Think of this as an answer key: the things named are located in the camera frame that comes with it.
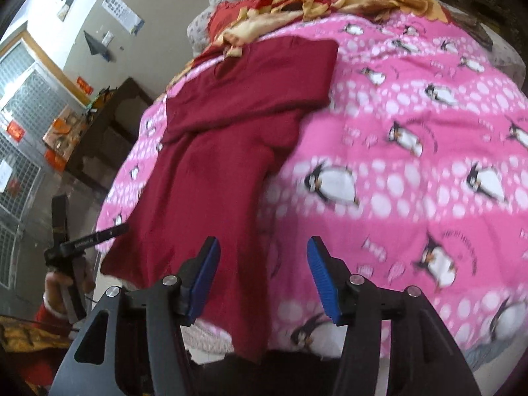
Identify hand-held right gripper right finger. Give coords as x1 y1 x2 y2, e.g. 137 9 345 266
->
306 236 483 396

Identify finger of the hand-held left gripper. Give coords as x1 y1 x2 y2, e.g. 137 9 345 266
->
97 223 130 241

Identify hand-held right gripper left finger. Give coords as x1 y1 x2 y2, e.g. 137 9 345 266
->
51 236 221 396

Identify dark red knit garment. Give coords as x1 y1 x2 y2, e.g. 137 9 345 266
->
100 35 340 364

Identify person's left forearm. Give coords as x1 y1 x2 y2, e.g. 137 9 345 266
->
34 295 77 331

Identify person's left hand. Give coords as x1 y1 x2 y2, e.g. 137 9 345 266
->
44 256 96 313

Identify grey woven bed mat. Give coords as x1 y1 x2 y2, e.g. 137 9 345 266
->
181 322 245 355

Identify person's yellow patterned clothing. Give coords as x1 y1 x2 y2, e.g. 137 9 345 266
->
0 314 72 385

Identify pink penguin print blanket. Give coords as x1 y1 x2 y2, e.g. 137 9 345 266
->
95 8 528 359

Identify dark wooden table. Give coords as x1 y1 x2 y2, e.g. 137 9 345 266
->
66 76 156 193

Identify metal grille door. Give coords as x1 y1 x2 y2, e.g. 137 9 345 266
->
0 33 90 298

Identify grey bedsheet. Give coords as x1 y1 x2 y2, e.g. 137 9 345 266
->
462 333 527 374

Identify yellow and red patterned blanket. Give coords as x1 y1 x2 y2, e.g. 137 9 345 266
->
167 0 454 91

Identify black wall hanging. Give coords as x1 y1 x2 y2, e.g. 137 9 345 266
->
83 30 112 61

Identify white wall calendar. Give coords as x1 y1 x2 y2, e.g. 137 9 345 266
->
102 0 145 36

